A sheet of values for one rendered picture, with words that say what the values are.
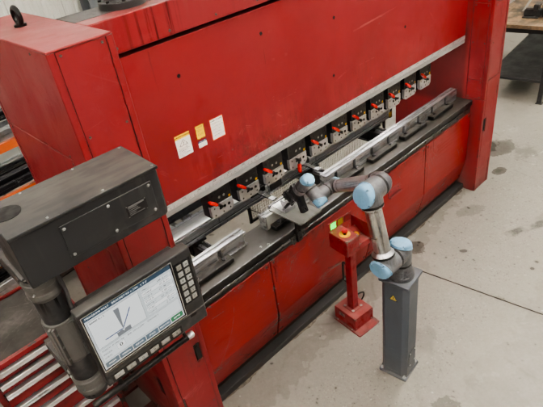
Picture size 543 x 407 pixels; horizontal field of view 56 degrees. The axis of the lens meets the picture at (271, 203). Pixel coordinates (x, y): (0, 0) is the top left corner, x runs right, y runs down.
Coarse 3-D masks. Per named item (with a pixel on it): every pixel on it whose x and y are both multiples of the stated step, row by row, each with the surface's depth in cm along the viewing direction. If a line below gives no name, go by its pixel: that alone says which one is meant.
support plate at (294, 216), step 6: (270, 210) 303; (276, 210) 302; (294, 210) 300; (312, 210) 298; (318, 210) 297; (282, 216) 297; (288, 216) 295; (294, 216) 295; (300, 216) 294; (306, 216) 293; (312, 216) 293; (294, 222) 291; (300, 222) 289
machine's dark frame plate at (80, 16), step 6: (78, 12) 212; (84, 12) 210; (90, 12) 209; (96, 12) 207; (102, 12) 206; (108, 12) 204; (60, 18) 207; (66, 18) 206; (72, 18) 204; (78, 18) 202; (84, 18) 201; (90, 18) 200
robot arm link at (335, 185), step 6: (366, 174) 260; (372, 174) 251; (384, 174) 244; (330, 180) 279; (336, 180) 275; (342, 180) 271; (348, 180) 266; (354, 180) 263; (360, 180) 259; (390, 180) 244; (330, 186) 277; (336, 186) 273; (342, 186) 270; (348, 186) 266; (354, 186) 263; (390, 186) 244; (330, 192) 277; (336, 192) 278
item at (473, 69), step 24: (480, 0) 379; (504, 0) 382; (480, 24) 388; (504, 24) 396; (456, 48) 411; (480, 48) 397; (432, 72) 436; (456, 72) 421; (480, 72) 406; (432, 96) 448; (480, 96) 416; (480, 120) 426; (480, 144) 438; (480, 168) 457
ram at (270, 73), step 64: (320, 0) 274; (384, 0) 313; (448, 0) 366; (128, 64) 208; (192, 64) 230; (256, 64) 257; (320, 64) 291; (384, 64) 335; (192, 128) 242; (256, 128) 272
